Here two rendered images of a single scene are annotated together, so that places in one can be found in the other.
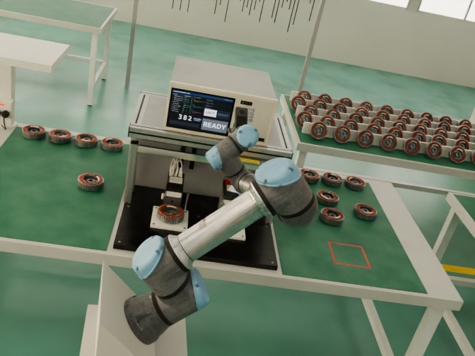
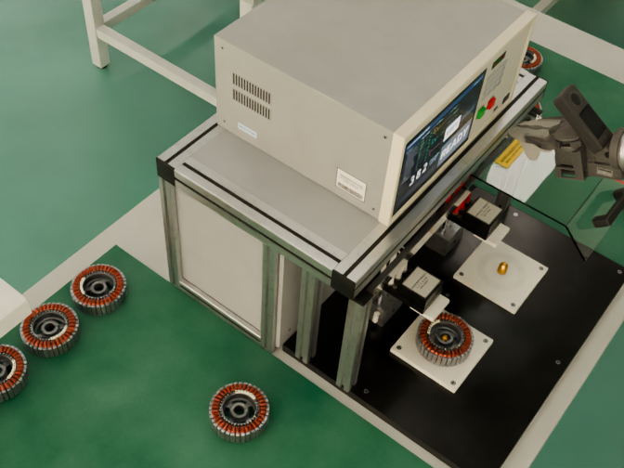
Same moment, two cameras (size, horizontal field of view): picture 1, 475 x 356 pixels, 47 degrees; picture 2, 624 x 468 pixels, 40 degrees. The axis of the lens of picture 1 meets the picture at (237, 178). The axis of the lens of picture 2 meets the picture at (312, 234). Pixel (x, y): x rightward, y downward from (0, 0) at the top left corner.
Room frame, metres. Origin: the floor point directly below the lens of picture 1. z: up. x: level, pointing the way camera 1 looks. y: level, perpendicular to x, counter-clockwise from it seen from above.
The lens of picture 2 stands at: (1.48, 1.13, 2.19)
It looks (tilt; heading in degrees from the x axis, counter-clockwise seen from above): 49 degrees down; 312
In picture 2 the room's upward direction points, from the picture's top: 5 degrees clockwise
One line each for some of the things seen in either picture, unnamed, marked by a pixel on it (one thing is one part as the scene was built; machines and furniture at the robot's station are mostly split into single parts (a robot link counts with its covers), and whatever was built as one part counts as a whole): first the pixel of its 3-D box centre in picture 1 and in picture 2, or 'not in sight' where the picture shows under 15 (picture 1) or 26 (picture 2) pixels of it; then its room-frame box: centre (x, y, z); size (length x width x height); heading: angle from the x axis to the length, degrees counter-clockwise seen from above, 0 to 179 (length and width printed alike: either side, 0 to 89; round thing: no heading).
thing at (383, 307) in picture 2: (172, 196); (383, 301); (2.06, 0.26, 0.80); 0.07 x 0.05 x 0.06; 98
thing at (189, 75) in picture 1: (219, 98); (373, 70); (2.26, 0.15, 1.22); 0.44 x 0.39 x 0.20; 98
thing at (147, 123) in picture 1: (211, 124); (363, 125); (2.25, 0.16, 1.09); 0.68 x 0.44 x 0.05; 98
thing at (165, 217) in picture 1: (170, 213); (444, 339); (1.92, 0.24, 0.80); 0.11 x 0.11 x 0.04
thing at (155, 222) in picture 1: (169, 218); (442, 345); (1.92, 0.24, 0.78); 0.15 x 0.15 x 0.01; 8
